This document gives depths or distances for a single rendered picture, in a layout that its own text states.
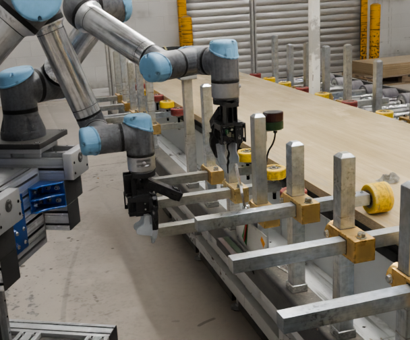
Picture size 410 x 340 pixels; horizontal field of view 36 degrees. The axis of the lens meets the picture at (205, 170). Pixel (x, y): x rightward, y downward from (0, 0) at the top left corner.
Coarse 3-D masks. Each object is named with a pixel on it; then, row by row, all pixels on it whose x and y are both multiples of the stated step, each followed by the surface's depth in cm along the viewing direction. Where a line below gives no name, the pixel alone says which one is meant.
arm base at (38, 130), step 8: (8, 112) 208; (16, 112) 207; (24, 112) 208; (32, 112) 210; (8, 120) 208; (16, 120) 208; (24, 120) 208; (32, 120) 210; (40, 120) 214; (8, 128) 208; (16, 128) 208; (24, 128) 208; (32, 128) 210; (40, 128) 212; (8, 136) 208; (16, 136) 208; (24, 136) 208; (32, 136) 209; (40, 136) 212
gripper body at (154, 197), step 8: (128, 176) 168; (136, 176) 168; (144, 176) 168; (152, 176) 169; (128, 184) 170; (136, 184) 170; (144, 184) 170; (128, 192) 171; (136, 192) 170; (144, 192) 171; (152, 192) 171; (128, 200) 168; (136, 200) 169; (144, 200) 169; (152, 200) 170; (128, 208) 171; (136, 208) 169; (144, 208) 171; (152, 208) 171; (136, 216) 170
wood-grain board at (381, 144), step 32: (256, 96) 351; (288, 96) 345; (320, 96) 340; (288, 128) 269; (320, 128) 266; (352, 128) 263; (384, 128) 260; (320, 160) 218; (384, 160) 214; (320, 192) 188; (384, 224) 158
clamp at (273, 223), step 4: (252, 200) 190; (252, 204) 188; (256, 204) 186; (260, 204) 186; (264, 204) 186; (268, 204) 185; (272, 220) 181; (276, 220) 181; (260, 224) 183; (264, 224) 180; (268, 224) 181; (272, 224) 181; (276, 224) 181; (264, 228) 181
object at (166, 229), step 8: (160, 224) 177; (168, 224) 177; (176, 224) 177; (184, 224) 177; (192, 224) 177; (160, 232) 175; (168, 232) 176; (176, 232) 177; (184, 232) 177; (192, 232) 178
